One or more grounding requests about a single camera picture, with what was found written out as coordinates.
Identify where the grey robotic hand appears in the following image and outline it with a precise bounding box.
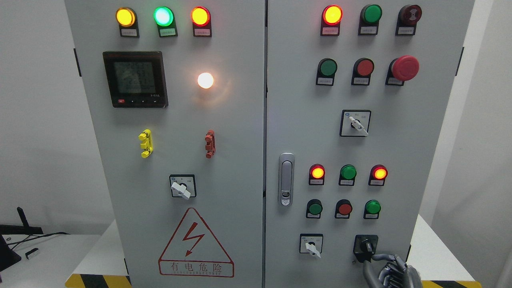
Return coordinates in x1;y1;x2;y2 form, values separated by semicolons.
363;254;423;288

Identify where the black rotary knob switch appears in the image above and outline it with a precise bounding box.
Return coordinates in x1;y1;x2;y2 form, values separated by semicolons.
353;235;378;263

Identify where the yellow black hazard tape right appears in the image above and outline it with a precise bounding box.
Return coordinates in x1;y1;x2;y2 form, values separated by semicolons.
421;280;482;288

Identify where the yellow black hazard tape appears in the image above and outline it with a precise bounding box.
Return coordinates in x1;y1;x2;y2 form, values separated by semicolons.
65;274;132;288
421;280;482;288

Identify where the green push button lower right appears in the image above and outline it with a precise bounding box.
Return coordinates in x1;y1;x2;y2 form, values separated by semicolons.
363;199;382;219

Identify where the green push button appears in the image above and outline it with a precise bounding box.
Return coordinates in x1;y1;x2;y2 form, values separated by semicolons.
306;199;323;219
315;58;338;86
363;199;382;219

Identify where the red push button lower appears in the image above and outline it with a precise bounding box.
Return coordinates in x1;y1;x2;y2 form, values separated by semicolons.
334;199;353;219

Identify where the red push button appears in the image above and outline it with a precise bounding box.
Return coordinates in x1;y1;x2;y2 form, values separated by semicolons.
351;58;374;86
334;199;353;219

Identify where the red indicator lower right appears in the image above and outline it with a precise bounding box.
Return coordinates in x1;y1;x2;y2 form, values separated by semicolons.
368;164;388;186

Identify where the green push button lower left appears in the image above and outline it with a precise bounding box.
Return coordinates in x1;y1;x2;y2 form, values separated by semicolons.
306;199;323;219

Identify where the green indicator lower middle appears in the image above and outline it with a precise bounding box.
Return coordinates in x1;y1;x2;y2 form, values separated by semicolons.
338;164;357;186

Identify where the red lit indicator lower left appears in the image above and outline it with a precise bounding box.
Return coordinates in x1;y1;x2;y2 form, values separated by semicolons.
308;164;325;186

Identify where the grey electrical control cabinet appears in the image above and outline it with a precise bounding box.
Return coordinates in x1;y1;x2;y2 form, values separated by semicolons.
65;0;475;288

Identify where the red electrical warning sticker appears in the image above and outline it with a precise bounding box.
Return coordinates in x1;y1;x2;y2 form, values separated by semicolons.
158;207;234;278

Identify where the red emergency stop button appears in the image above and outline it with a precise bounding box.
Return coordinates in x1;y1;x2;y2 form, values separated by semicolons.
385;55;420;87

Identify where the red push button upper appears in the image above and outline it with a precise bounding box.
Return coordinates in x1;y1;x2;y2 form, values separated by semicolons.
351;58;374;86

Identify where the green push button upper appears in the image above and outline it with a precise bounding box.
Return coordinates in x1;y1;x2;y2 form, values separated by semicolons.
315;58;338;86

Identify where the red terminal block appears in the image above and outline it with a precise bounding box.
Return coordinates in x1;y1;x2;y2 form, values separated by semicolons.
204;130;216;159

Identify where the dark red buzzer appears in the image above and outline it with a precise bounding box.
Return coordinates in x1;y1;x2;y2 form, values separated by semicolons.
395;5;422;35

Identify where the green indicator light top right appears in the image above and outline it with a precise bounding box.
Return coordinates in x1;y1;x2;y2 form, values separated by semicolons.
358;4;382;35

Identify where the red indicator light right door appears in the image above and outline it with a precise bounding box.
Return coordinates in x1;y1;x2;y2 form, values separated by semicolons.
320;5;343;36

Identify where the white glowing lamp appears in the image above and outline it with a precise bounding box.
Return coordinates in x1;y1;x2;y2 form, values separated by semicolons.
197;72;214;89

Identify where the yellow terminal block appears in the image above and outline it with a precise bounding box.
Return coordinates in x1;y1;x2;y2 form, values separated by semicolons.
138;129;154;158

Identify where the yellow black hazard tape left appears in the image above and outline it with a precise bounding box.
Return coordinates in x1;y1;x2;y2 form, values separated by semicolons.
65;274;132;288

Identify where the black digital power meter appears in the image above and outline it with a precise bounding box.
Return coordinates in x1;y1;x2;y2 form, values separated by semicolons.
102;51;168;109

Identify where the green lit indicator light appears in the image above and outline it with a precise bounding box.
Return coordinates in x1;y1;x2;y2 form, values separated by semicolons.
153;6;178;38

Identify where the small white black dongle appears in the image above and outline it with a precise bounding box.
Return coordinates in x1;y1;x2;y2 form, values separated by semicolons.
24;248;40;260

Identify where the yellow indicator light top left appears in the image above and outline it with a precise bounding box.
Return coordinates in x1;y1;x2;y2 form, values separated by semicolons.
116;7;140;38

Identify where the black device with antenna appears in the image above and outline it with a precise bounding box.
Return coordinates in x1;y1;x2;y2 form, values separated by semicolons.
0;207;44;272

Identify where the white selector switch lower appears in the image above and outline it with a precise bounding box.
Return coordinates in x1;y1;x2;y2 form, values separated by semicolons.
299;233;323;259

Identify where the white selector switch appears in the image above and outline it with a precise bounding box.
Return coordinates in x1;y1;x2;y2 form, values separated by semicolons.
299;233;323;259
339;110;371;137

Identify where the silver door handle lock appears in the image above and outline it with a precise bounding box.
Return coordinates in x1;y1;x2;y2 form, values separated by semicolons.
278;153;295;206

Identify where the white selector switch upper right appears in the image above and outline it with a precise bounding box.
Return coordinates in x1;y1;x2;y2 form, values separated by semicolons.
339;110;371;137

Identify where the white selector switch left door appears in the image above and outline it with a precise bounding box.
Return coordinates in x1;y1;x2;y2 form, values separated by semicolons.
169;174;197;199

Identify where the red ring indicator light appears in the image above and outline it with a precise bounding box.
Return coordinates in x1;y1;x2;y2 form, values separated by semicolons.
190;6;212;38

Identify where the black cable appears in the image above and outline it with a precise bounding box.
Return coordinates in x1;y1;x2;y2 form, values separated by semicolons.
6;232;70;250

